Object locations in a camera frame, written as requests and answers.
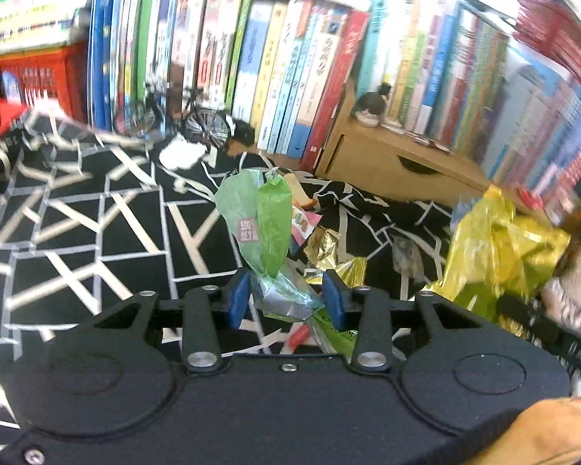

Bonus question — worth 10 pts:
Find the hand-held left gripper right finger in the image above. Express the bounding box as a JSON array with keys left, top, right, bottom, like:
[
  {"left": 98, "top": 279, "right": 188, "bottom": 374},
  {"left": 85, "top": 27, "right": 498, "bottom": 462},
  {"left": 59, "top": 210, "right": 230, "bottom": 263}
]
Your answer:
[{"left": 322, "top": 269, "right": 470, "bottom": 375}]

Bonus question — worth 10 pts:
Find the wooden drawer organizer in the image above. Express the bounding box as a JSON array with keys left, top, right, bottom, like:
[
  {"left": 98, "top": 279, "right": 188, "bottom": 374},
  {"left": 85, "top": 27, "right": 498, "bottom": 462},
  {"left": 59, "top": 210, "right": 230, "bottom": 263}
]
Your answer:
[{"left": 315, "top": 82, "right": 495, "bottom": 210}]

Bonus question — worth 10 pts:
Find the small cat figurine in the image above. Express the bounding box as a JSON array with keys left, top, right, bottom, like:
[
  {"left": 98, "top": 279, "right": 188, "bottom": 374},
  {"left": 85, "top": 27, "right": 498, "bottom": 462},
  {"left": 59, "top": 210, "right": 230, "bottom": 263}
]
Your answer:
[{"left": 353, "top": 84, "right": 393, "bottom": 127}]

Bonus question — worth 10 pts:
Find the crumpled grey wrapper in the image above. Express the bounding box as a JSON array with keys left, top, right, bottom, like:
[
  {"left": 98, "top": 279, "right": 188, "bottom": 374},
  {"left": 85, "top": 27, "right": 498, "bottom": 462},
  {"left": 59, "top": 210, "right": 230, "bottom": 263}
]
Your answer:
[{"left": 392, "top": 235, "right": 425, "bottom": 282}]

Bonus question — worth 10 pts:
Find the person's left hand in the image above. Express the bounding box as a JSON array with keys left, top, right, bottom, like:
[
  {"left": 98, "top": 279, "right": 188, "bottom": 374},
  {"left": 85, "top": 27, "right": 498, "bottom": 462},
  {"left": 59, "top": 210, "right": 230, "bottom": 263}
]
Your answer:
[{"left": 475, "top": 396, "right": 581, "bottom": 465}]

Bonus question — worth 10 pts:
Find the stack of flat books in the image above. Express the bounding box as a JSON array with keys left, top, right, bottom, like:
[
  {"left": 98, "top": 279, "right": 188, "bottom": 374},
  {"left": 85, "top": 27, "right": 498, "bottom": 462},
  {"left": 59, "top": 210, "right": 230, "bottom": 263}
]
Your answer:
[{"left": 0, "top": 0, "right": 94, "bottom": 57}]

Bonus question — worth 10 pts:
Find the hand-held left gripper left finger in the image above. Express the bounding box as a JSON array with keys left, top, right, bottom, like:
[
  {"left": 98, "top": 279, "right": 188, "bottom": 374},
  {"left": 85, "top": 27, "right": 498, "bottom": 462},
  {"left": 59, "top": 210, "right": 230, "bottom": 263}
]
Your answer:
[{"left": 94, "top": 270, "right": 253, "bottom": 375}]

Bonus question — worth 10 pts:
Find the row of colourful books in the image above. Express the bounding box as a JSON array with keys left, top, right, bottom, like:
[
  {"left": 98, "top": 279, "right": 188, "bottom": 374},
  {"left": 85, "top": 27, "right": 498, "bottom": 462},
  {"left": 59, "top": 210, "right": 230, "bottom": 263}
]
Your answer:
[{"left": 358, "top": 0, "right": 581, "bottom": 215}]

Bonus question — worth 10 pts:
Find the black white patterned blanket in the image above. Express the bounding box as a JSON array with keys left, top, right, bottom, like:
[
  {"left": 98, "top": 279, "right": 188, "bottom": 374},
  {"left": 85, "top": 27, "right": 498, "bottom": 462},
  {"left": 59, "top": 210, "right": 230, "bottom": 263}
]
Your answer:
[{"left": 0, "top": 110, "right": 581, "bottom": 446}]

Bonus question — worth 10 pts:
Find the small gold wrapper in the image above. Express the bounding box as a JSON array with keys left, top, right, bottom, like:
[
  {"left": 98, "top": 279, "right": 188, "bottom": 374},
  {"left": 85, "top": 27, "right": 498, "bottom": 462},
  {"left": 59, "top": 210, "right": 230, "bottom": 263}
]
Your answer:
[{"left": 303, "top": 225, "right": 369, "bottom": 288}]

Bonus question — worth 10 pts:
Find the crumpled white tissue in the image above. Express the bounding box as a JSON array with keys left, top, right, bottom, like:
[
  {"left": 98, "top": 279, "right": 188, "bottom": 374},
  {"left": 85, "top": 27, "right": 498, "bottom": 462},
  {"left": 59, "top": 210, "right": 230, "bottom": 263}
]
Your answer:
[{"left": 159, "top": 134, "right": 210, "bottom": 171}]

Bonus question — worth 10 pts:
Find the doll with brown hair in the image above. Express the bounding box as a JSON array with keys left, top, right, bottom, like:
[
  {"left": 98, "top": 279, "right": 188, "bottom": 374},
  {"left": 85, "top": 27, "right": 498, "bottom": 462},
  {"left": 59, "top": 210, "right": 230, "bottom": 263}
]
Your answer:
[{"left": 541, "top": 202, "right": 581, "bottom": 336}]

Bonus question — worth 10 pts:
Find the large gold foil bag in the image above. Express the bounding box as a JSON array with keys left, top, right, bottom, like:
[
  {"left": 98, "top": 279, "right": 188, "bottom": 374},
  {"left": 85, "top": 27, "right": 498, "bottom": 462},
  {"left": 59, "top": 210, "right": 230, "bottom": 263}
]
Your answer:
[{"left": 435, "top": 184, "right": 573, "bottom": 336}]

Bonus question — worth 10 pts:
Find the small white snack packet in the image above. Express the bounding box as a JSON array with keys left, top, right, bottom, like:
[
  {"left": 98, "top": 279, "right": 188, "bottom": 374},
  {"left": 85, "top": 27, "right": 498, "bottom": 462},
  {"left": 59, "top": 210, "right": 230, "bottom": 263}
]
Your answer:
[{"left": 290, "top": 203, "right": 323, "bottom": 249}]

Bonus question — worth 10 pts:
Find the miniature black bicycle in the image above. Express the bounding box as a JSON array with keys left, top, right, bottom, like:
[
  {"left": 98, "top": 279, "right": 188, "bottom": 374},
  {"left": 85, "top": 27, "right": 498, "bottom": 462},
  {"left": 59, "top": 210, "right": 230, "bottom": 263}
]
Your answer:
[{"left": 116, "top": 84, "right": 236, "bottom": 150}]

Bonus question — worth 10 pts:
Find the small black object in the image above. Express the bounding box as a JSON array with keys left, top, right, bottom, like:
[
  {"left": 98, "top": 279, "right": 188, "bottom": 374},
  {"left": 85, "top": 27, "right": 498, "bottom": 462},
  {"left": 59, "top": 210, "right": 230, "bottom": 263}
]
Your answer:
[{"left": 229, "top": 121, "right": 258, "bottom": 149}]

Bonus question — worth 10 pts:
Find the pink knitted ornament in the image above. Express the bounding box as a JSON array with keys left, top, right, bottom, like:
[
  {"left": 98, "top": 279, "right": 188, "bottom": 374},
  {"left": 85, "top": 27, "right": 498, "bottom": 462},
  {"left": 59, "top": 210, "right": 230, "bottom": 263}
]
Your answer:
[{"left": 515, "top": 186, "right": 546, "bottom": 210}]

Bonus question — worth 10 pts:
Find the green plastic wrapper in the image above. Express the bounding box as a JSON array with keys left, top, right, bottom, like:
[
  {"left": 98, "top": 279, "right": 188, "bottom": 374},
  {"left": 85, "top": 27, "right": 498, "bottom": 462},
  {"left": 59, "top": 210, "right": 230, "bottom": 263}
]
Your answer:
[
  {"left": 215, "top": 169, "right": 272, "bottom": 277},
  {"left": 256, "top": 169, "right": 292, "bottom": 280}
]

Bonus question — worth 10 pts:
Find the red plastic crate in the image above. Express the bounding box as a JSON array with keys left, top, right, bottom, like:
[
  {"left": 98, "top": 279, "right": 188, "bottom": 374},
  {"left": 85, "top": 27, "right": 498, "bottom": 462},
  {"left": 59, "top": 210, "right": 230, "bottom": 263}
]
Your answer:
[{"left": 0, "top": 43, "right": 86, "bottom": 127}]

